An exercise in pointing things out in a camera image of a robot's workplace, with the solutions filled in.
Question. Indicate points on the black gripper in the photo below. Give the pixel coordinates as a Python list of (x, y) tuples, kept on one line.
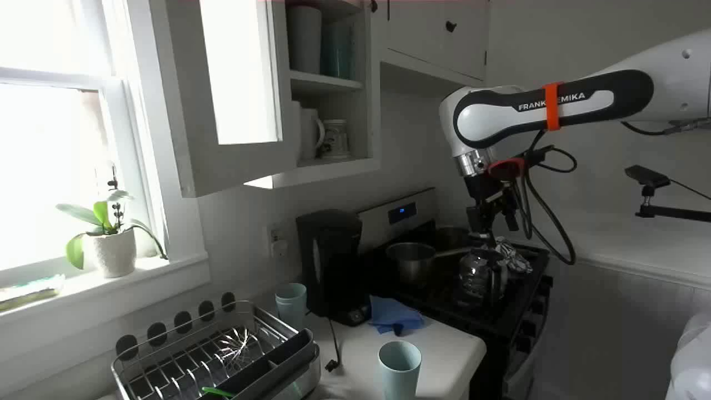
[(489, 199)]

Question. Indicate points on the light blue tall cup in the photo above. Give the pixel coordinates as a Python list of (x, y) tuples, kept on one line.
[(399, 368)]

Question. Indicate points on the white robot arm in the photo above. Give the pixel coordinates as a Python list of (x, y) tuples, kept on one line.
[(666, 86)]

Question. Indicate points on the white upper corner cabinet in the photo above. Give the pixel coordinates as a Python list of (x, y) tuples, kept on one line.
[(438, 38)]

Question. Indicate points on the teal cup upper shelf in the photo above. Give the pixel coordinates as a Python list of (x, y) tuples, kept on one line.
[(337, 49)]

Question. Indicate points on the small light blue cup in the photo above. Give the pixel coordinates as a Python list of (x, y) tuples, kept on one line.
[(292, 302)]

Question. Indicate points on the white cabinet door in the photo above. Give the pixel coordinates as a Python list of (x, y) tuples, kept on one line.
[(224, 67)]

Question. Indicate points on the crumpled foil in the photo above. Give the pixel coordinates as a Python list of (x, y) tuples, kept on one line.
[(514, 261)]

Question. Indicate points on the black stove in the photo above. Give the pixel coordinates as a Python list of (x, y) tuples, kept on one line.
[(496, 292)]

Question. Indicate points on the blue cloth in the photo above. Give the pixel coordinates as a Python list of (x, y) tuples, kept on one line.
[(391, 317)]

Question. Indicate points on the patterned mug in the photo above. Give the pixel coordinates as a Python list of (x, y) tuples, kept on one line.
[(337, 140)]

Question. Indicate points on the black coffee maker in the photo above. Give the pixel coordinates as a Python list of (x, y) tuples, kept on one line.
[(331, 271)]

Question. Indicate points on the white mug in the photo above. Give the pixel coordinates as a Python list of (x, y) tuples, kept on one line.
[(312, 133)]

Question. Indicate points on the metal dish rack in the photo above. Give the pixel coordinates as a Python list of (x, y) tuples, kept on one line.
[(232, 351)]

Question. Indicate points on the white potted plant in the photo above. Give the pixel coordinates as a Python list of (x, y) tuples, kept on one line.
[(109, 242)]

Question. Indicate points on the white wall cabinet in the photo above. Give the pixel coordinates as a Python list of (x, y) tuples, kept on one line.
[(334, 99)]

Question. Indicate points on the wall outlet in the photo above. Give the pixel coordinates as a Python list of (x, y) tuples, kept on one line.
[(276, 240)]

